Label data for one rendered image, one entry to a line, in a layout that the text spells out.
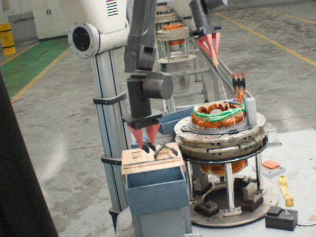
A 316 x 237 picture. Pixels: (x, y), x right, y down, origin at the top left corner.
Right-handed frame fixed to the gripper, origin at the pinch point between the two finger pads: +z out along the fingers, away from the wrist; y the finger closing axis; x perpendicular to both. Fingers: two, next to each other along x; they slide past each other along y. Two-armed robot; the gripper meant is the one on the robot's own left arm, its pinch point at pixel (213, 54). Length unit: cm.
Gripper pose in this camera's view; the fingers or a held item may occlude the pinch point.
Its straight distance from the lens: 154.0
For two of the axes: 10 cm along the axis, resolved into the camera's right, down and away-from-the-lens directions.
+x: -5.5, 2.0, 8.1
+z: 2.8, 9.6, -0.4
